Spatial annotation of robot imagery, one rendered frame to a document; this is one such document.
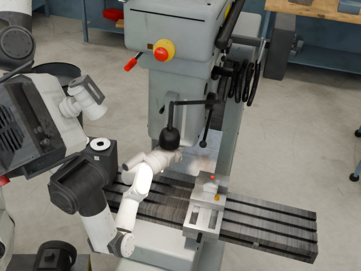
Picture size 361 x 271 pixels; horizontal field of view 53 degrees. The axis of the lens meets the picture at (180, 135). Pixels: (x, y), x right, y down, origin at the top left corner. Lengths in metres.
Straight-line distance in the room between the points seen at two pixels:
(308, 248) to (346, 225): 1.56
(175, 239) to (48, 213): 1.51
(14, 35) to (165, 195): 0.98
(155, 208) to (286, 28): 0.93
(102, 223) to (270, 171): 2.42
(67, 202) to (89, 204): 0.08
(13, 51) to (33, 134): 0.24
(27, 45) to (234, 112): 1.05
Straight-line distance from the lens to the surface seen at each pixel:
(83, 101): 1.06
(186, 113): 1.29
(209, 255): 2.43
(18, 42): 1.08
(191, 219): 1.53
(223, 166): 2.01
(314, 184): 3.42
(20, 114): 0.95
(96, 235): 1.18
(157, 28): 1.03
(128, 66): 1.06
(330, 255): 2.94
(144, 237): 1.65
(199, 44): 1.01
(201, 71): 1.15
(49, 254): 1.92
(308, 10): 4.80
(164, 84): 1.25
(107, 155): 1.63
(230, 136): 1.87
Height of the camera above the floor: 2.18
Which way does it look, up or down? 37 degrees down
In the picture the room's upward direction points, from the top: 5 degrees clockwise
